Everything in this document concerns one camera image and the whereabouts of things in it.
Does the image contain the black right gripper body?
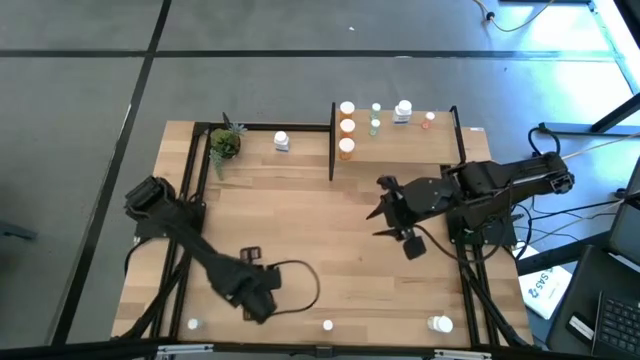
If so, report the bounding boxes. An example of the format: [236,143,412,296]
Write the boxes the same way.
[377,175,424,241]

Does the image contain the cable with black plug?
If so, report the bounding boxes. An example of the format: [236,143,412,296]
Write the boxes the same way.
[473,0,555,33]

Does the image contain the black camera cable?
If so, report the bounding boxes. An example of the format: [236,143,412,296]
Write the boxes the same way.
[412,199,514,266]
[267,258,322,317]

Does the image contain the black stand base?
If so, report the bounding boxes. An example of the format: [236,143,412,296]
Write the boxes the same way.
[537,92,640,137]

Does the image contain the white plastic jar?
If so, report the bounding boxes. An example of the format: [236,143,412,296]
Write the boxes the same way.
[426,314,455,335]

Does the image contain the wooden shelf with black frame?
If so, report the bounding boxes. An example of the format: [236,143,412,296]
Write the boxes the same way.
[328,101,470,183]

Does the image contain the black left camera cable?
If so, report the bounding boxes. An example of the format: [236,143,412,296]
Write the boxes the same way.
[267,258,322,317]

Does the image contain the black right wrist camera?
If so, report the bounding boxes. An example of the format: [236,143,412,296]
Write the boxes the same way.
[403,235,428,261]

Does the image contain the grey laptop lid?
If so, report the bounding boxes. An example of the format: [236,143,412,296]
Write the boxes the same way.
[607,159,640,274]

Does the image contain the silver metal bracket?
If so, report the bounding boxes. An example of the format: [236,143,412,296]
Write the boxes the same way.
[433,348,494,360]
[155,343,215,359]

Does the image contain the black cable bundle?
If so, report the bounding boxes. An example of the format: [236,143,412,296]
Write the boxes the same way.
[514,189,624,266]

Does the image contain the black device white label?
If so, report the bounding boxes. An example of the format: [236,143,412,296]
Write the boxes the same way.
[567,312,596,341]

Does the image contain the succulent plant in black pot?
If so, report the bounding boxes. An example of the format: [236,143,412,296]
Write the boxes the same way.
[207,112,248,181]

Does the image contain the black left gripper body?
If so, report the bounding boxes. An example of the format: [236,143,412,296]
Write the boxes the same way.
[219,264,282,325]

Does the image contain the black right camera cable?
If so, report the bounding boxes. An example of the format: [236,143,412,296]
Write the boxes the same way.
[412,199,514,266]

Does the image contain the black laptop keyboard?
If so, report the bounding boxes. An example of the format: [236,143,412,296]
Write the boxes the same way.
[592,289,640,360]

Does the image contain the black aluminium rig frame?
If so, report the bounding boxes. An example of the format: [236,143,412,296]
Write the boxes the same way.
[0,119,551,360]

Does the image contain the beige cable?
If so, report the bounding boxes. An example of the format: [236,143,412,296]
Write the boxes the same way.
[564,133,640,161]

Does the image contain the black desk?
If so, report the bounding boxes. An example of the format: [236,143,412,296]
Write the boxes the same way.
[544,244,640,360]

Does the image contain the white printed box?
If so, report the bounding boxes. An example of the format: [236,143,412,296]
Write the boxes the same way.
[517,244,574,321]

